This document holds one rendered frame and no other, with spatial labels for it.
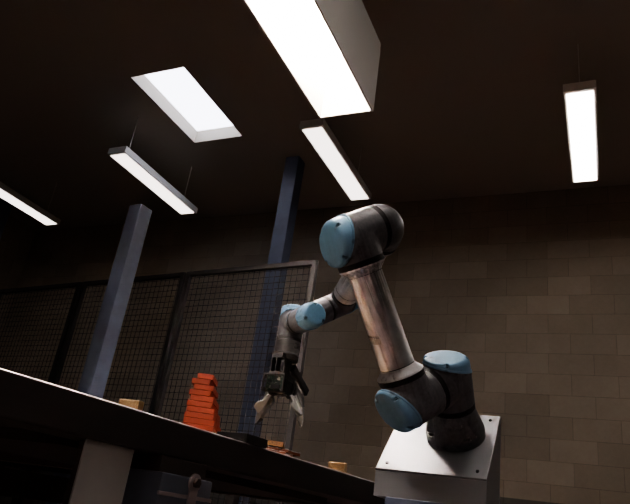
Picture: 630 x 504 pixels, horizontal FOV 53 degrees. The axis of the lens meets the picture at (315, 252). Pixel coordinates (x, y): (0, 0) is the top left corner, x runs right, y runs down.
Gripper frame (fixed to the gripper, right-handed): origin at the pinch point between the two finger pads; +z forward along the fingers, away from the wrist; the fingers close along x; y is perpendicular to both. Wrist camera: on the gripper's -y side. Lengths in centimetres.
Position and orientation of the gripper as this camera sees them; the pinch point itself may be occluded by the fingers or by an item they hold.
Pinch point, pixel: (279, 426)
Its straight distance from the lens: 187.3
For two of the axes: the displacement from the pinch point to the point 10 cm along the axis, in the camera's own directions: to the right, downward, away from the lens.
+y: -4.5, -4.1, -8.0
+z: -1.3, 9.1, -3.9
